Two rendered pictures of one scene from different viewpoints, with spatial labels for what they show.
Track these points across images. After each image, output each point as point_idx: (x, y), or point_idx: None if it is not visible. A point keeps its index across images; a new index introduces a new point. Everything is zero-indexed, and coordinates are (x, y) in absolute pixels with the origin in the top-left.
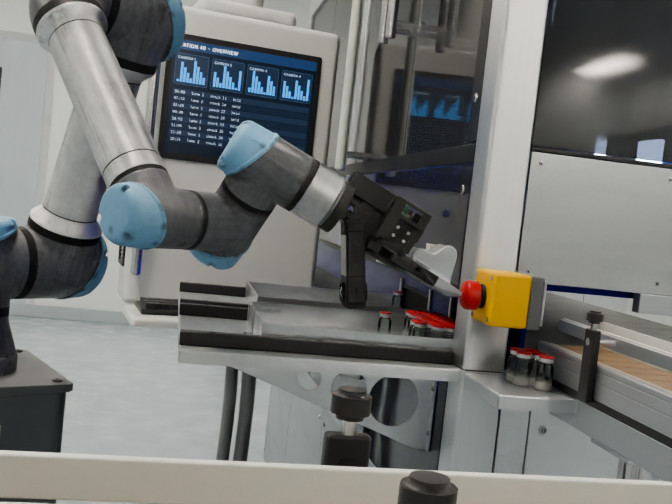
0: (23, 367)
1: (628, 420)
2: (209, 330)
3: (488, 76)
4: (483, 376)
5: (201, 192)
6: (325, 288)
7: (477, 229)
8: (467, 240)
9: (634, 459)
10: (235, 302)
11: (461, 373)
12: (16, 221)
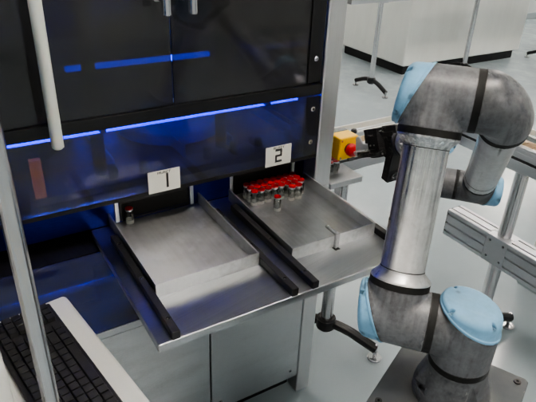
0: (411, 369)
1: None
2: (352, 260)
3: (333, 48)
4: (331, 180)
5: (452, 168)
6: (130, 245)
7: (333, 123)
8: (323, 131)
9: (374, 163)
10: (202, 291)
11: (328, 186)
12: (448, 287)
